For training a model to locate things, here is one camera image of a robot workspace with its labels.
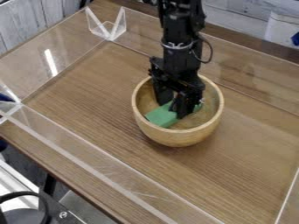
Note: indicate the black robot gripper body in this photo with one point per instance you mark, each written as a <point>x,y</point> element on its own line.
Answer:
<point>179,65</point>

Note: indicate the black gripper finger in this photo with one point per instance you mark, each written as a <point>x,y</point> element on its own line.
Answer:
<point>162,90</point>
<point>185,103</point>

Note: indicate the green rectangular block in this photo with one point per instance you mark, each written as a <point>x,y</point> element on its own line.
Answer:
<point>162,116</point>

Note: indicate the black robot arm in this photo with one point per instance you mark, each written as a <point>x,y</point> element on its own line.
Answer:
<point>182,20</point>

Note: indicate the white cylindrical container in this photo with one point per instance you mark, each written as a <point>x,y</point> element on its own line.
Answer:
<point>282,29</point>

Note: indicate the black table leg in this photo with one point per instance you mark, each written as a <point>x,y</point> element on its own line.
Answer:
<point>50,185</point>

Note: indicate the clear acrylic corner bracket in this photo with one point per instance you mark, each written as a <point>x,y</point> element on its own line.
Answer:
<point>107,30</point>

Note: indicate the clear acrylic tray wall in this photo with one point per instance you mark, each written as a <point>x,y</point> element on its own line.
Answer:
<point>134,198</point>

